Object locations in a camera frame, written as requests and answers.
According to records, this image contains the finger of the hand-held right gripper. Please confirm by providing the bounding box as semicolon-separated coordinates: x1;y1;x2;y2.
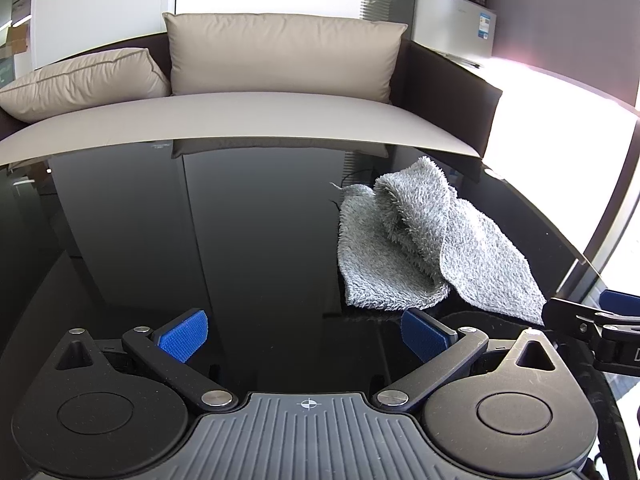
600;288;640;317
542;298;640;343

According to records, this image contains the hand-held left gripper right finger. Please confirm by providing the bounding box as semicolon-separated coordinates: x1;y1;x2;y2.
374;309;568;415

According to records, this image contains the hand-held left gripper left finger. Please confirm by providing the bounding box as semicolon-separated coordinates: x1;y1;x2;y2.
47;309;240;415

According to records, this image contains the grey fluffy towel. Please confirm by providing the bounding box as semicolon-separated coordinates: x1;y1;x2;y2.
332;156;547;327

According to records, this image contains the dark brown sofa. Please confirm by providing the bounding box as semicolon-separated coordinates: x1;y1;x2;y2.
0;12;503;173

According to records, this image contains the small beige cushion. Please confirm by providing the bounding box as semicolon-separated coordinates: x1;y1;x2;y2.
0;47;172;123

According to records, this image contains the large beige cushion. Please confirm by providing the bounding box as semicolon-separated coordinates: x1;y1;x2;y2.
162;11;408;105

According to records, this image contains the silver refrigerator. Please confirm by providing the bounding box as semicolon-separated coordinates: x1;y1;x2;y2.
409;0;498;68

